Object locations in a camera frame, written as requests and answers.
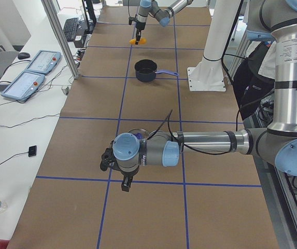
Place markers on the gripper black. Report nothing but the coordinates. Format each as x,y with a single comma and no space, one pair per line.
126,175
139,26

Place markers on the yellow toy corn cob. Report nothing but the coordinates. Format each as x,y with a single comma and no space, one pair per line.
142,40

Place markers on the glass pot lid purple knob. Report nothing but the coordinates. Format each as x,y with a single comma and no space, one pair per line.
140,133

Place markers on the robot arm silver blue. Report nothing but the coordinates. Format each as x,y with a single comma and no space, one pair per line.
162,16
276,144

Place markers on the black computer keyboard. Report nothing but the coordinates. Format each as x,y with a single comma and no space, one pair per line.
70,28

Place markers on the upper teach pendant tablet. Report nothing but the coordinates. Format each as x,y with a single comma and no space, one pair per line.
44,62

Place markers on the teach pendant tablet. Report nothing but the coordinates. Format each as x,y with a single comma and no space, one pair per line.
44,62
23,86

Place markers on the small black square device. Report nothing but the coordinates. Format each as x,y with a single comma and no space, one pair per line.
32,151

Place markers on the black computer mouse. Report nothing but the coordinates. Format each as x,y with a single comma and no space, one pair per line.
23,55

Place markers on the person in white shirt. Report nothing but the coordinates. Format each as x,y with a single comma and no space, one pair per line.
255,76

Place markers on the lower teach pendant tablet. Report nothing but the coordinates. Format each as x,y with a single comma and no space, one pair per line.
23,86

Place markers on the dark blue saucepan purple handle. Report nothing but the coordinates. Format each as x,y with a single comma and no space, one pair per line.
146,70

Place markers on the aluminium frame post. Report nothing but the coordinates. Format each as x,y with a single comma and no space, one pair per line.
59,34

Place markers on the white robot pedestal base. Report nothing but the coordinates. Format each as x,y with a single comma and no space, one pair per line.
208,74

